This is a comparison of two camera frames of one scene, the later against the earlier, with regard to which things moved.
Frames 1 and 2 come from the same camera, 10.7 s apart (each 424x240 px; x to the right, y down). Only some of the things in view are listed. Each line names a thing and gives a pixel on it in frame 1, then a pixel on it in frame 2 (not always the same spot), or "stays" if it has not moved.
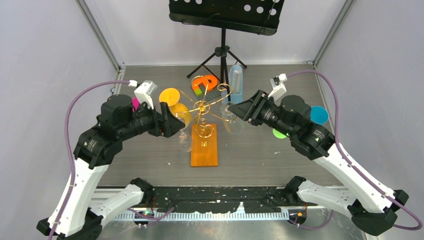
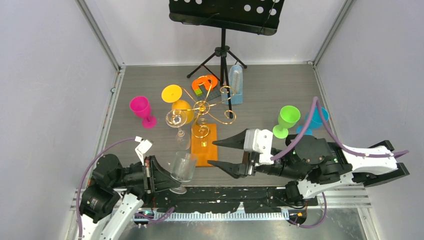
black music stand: x=265 y=17 stays
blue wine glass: x=319 y=114 stays
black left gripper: x=167 y=128 → x=155 y=176
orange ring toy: x=210 y=81 stays
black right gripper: x=242 y=110 → x=235 y=170
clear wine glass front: x=231 y=123 → x=182 y=168
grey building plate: x=207 y=95 stays
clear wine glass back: x=185 y=145 stays
